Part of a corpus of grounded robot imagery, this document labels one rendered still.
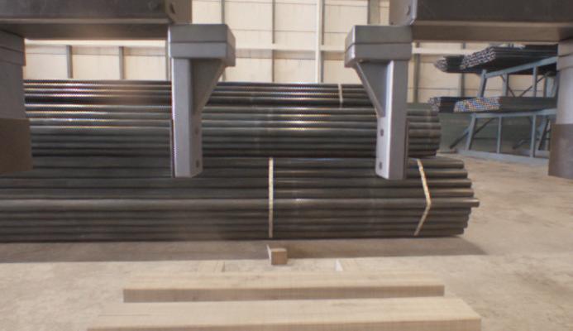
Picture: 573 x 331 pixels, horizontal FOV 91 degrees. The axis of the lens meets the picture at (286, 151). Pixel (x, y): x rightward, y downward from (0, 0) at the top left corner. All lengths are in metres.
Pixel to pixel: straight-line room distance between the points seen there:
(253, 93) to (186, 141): 2.02
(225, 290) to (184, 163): 0.80
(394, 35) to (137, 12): 0.16
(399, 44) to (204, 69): 0.13
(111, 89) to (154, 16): 2.33
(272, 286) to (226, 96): 1.57
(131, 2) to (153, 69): 9.58
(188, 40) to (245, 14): 9.42
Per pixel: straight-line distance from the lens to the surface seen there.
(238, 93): 2.22
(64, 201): 1.95
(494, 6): 0.23
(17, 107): 0.29
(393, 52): 0.21
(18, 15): 0.26
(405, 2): 0.23
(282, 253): 1.53
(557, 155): 0.29
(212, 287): 0.99
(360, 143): 1.85
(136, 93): 2.42
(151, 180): 1.77
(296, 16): 9.63
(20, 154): 0.29
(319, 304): 0.91
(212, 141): 1.77
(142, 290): 1.06
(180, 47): 0.21
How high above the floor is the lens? 0.69
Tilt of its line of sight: 5 degrees down
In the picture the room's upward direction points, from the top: 1 degrees clockwise
